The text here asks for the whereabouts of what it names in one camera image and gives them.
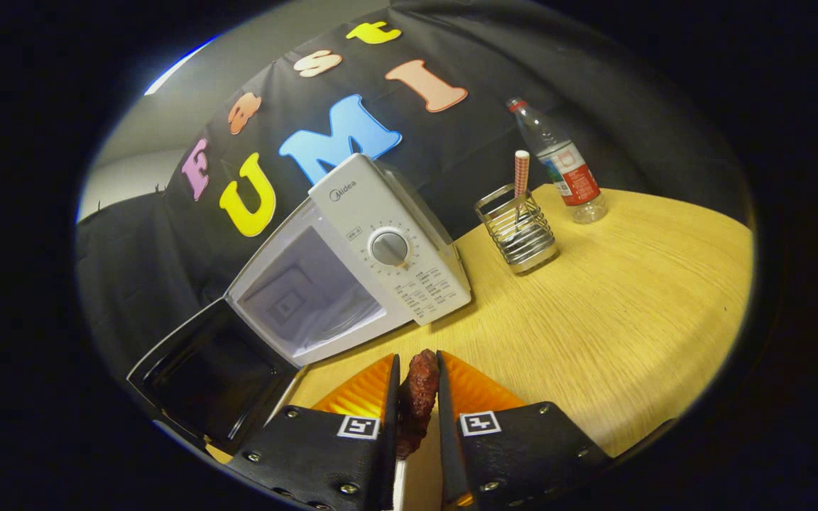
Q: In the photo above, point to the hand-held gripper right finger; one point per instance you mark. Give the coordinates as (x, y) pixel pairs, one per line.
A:
(446, 454)

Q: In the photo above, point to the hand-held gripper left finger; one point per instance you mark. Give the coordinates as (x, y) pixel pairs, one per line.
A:
(389, 461)

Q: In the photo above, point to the white toaster oven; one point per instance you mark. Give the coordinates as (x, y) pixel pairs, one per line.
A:
(380, 206)

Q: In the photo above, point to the clear plastic water bottle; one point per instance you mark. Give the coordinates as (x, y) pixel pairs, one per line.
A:
(572, 177)

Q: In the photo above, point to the brown fried meat piece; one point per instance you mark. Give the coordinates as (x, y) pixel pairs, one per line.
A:
(417, 390)

